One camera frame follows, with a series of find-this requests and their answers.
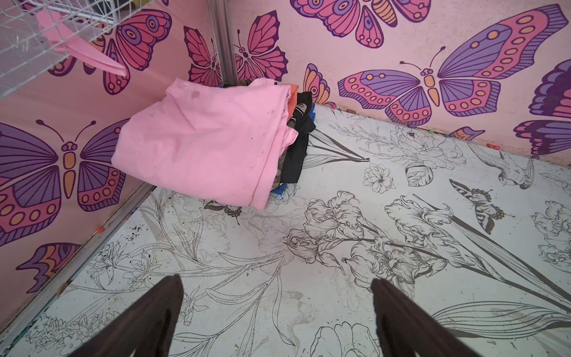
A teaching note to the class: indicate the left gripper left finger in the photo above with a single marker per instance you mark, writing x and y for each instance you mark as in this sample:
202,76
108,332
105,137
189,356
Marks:
146,328

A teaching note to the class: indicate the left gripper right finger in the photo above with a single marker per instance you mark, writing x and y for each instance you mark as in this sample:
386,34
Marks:
404,329

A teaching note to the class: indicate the dark folded clothes stack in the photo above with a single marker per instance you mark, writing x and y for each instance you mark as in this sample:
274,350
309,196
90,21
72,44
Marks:
290,163

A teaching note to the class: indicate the folded light pink t-shirt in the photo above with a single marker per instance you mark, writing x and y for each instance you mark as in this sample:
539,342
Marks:
221,144

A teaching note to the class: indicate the long white wire basket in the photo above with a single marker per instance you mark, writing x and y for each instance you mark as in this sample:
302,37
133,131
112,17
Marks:
37,35

